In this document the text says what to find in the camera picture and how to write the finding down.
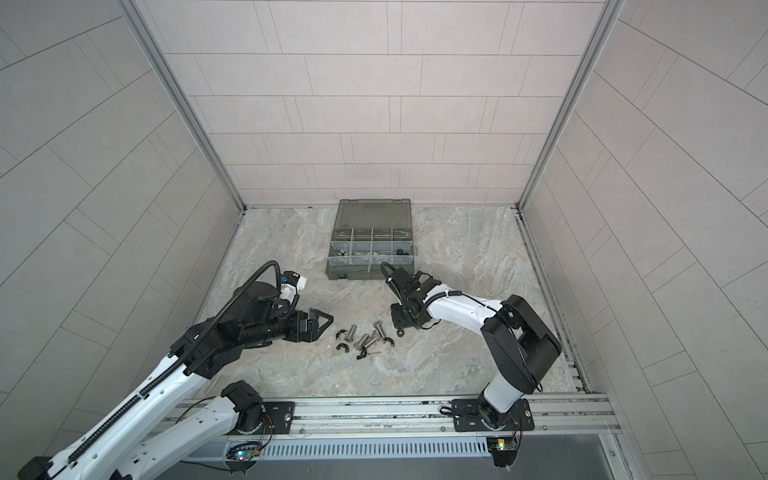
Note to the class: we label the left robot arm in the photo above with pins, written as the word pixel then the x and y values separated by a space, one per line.
pixel 122 445

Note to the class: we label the small electronics board right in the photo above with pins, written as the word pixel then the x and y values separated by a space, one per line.
pixel 503 450

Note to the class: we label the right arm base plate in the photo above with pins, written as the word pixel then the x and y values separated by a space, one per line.
pixel 478 415

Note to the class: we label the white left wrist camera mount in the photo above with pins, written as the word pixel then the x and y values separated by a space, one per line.
pixel 292 284

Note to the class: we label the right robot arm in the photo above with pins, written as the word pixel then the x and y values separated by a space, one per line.
pixel 522 346

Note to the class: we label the aluminium corner profile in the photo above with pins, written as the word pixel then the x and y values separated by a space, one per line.
pixel 167 79
pixel 601 32

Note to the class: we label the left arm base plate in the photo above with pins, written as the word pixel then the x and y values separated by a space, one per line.
pixel 271 417

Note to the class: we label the aluminium corner profile left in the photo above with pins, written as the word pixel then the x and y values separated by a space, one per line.
pixel 167 79

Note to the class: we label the small electronics board left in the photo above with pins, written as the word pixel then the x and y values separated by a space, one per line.
pixel 244 453

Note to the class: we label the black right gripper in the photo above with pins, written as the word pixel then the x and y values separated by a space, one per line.
pixel 398 323

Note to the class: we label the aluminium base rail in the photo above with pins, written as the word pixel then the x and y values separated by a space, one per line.
pixel 438 416

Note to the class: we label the white ventilation grille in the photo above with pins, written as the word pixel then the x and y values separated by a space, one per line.
pixel 354 448

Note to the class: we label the green plastic organizer box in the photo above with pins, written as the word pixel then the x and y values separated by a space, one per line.
pixel 372 228

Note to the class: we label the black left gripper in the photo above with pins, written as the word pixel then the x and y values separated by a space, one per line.
pixel 297 320

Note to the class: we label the aluminium corner profile right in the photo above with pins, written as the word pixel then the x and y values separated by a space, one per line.
pixel 601 32

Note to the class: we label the small electronics board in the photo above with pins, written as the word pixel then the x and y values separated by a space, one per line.
pixel 503 450
pixel 244 453

